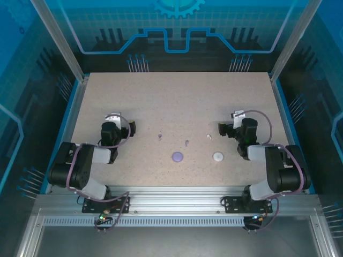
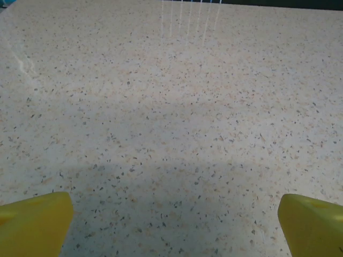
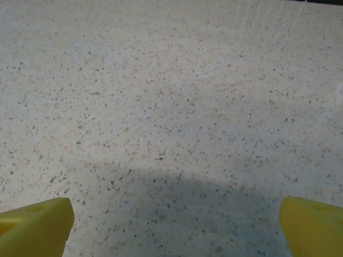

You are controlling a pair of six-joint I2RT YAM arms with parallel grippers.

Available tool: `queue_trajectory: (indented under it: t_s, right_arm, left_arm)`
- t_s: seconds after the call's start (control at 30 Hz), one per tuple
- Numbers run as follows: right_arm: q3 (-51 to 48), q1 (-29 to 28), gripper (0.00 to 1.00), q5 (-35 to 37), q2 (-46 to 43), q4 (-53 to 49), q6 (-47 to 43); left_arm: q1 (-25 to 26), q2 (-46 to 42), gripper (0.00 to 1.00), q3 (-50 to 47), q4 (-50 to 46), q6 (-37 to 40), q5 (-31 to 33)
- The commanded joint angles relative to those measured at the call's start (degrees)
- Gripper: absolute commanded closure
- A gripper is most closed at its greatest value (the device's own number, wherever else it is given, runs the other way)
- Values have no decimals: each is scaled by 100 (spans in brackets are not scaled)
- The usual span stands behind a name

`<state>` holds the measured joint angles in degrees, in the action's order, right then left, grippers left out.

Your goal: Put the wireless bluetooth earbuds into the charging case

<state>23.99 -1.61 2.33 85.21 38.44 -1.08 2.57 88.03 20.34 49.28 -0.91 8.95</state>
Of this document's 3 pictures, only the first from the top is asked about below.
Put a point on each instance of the aluminium frame post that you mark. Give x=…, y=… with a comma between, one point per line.
x=292, y=45
x=61, y=45

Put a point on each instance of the aluminium mounting rail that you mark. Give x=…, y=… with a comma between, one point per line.
x=174, y=198

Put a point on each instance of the small lit connector board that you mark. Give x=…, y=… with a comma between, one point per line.
x=257, y=218
x=104, y=215

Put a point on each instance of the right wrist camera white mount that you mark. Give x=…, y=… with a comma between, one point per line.
x=238, y=117

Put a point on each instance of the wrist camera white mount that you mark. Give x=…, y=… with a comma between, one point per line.
x=238, y=117
x=113, y=117

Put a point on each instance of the aluminium side rail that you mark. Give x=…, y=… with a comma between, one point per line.
x=69, y=115
x=278, y=99

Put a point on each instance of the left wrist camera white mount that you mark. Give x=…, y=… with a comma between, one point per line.
x=113, y=117

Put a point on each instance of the grey metal sheet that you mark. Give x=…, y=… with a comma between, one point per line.
x=174, y=241

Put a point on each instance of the white round earbud case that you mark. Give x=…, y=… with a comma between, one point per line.
x=218, y=156

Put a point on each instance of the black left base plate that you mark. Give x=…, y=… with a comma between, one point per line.
x=89, y=209

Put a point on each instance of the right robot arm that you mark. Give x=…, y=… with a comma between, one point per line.
x=276, y=166

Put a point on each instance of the purple round earbud case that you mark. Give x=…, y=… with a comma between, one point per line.
x=177, y=157

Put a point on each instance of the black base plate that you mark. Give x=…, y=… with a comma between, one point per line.
x=89, y=209
x=233, y=206

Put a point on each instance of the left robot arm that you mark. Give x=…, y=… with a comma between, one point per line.
x=83, y=166

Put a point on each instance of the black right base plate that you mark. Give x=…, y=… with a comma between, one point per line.
x=233, y=206

